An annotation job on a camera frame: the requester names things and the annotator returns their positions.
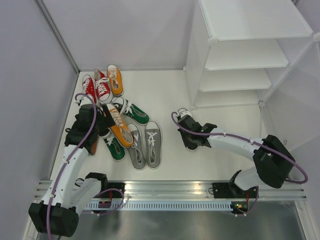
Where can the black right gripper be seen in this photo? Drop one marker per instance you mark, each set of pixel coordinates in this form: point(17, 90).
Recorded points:
point(188, 143)

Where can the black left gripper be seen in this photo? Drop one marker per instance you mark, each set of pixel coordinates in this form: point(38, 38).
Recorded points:
point(108, 121)

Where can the black sneaker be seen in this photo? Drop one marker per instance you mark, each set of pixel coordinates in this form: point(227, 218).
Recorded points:
point(90, 143)
point(190, 124)

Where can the orange sneaker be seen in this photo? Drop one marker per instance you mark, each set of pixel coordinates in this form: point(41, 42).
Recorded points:
point(115, 78)
point(120, 129)

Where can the grey sneaker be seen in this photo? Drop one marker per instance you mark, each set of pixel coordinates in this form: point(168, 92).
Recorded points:
point(136, 154)
point(154, 139)

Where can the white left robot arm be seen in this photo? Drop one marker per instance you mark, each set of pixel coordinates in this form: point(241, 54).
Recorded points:
point(59, 210)

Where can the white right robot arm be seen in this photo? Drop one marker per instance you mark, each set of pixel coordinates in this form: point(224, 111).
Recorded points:
point(269, 168)

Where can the white shoe cabinet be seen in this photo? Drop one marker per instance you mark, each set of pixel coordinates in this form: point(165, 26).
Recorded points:
point(256, 65)

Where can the green sneaker far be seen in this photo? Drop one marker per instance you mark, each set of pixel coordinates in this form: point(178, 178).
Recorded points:
point(129, 109)

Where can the green sneaker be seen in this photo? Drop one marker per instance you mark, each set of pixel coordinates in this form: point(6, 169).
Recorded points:
point(116, 150)
point(129, 109)

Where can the red sneaker right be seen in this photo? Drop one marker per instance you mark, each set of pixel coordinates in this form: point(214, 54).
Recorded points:
point(102, 89)

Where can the red sneaker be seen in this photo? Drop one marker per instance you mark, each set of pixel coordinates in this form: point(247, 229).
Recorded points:
point(88, 87)
point(102, 89)

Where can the green sneaker near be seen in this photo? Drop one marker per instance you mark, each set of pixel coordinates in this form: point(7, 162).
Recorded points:
point(116, 150)

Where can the red sneaker left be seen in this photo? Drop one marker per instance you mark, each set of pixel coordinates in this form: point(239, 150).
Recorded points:
point(88, 87)

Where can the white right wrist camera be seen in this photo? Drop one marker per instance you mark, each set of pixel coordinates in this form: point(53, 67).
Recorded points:
point(185, 113)

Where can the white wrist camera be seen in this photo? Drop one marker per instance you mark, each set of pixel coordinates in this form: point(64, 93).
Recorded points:
point(82, 100)
point(185, 113)

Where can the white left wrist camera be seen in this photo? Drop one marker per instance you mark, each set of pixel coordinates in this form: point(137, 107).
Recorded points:
point(82, 100)

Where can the aluminium mounting rail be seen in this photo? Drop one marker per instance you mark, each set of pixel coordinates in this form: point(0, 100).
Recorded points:
point(199, 191)

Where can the white slotted cable duct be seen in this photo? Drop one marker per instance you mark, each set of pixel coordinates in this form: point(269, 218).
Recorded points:
point(96, 205)

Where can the aluminium corner frame post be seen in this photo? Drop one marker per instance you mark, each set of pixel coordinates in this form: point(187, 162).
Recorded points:
point(56, 33)

